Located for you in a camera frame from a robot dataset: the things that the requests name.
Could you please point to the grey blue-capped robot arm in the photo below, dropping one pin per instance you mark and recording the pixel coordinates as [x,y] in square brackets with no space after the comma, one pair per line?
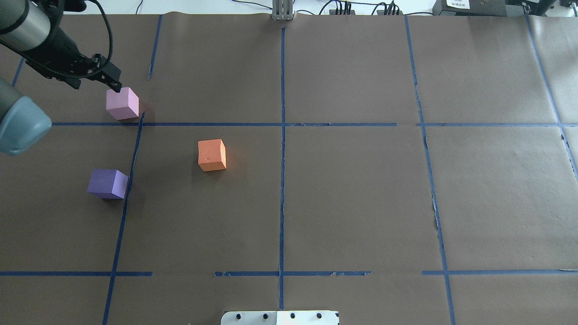
[31,29]

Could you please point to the black power strip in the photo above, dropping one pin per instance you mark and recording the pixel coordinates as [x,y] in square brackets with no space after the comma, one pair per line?
[348,8]

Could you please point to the orange foam cube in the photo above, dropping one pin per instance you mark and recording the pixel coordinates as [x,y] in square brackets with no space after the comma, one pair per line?
[212,155]

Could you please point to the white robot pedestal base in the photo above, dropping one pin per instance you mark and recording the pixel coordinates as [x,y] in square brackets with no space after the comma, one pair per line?
[299,317]

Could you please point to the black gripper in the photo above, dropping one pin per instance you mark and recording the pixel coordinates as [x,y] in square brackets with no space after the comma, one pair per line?
[58,44]

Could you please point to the purple foam cube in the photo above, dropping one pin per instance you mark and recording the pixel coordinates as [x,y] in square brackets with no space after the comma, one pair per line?
[110,184]

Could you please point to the aluminium frame post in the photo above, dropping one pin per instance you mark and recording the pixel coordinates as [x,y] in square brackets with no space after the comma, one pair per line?
[283,10]

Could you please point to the black box with label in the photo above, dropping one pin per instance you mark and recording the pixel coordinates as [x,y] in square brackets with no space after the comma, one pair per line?
[492,8]

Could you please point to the pink foam cube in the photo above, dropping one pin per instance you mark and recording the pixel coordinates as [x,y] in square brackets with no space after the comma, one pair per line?
[123,105]

